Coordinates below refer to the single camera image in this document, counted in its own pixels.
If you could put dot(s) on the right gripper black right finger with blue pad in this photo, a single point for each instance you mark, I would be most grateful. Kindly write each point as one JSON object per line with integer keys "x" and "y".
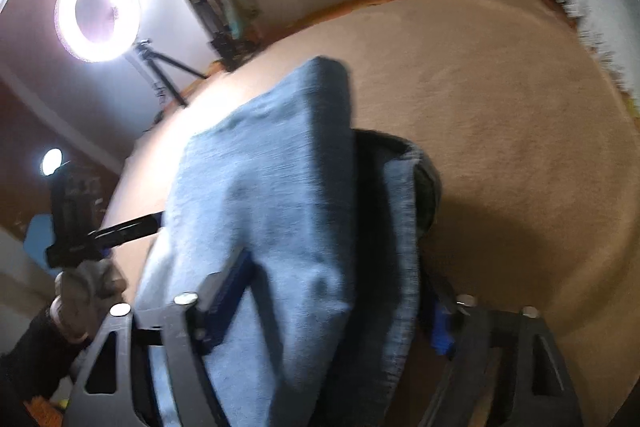
{"x": 446, "y": 324}

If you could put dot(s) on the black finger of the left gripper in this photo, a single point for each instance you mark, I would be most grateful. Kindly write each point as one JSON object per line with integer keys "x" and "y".
{"x": 126, "y": 232}

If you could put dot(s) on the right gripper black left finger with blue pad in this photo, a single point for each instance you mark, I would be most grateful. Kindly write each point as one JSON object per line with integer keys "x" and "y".
{"x": 219, "y": 296}

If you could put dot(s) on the light blue denim pants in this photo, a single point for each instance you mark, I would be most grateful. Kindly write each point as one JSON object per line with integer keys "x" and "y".
{"x": 332, "y": 216}

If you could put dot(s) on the left forearm black sleeve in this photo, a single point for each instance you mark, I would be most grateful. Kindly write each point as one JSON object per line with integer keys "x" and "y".
{"x": 34, "y": 367}

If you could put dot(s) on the left hand white knit glove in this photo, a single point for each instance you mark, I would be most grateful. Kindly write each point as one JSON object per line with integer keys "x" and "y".
{"x": 83, "y": 297}

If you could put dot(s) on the round white lamp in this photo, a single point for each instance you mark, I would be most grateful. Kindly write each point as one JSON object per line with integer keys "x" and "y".
{"x": 51, "y": 161}

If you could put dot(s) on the blue chair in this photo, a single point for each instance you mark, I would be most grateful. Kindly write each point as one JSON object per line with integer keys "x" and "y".
{"x": 39, "y": 236}

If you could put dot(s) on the small black tripod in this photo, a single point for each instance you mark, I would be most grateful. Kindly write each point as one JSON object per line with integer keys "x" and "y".
{"x": 152, "y": 60}

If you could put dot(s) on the tan fleece blanket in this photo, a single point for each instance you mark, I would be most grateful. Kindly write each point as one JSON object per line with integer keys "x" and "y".
{"x": 537, "y": 153}

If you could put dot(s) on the folded tripod with orange cloth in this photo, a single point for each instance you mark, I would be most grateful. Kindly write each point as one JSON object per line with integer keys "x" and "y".
{"x": 215, "y": 1}

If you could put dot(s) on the bright ring light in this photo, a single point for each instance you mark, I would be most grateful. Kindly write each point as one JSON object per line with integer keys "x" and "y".
{"x": 97, "y": 31}

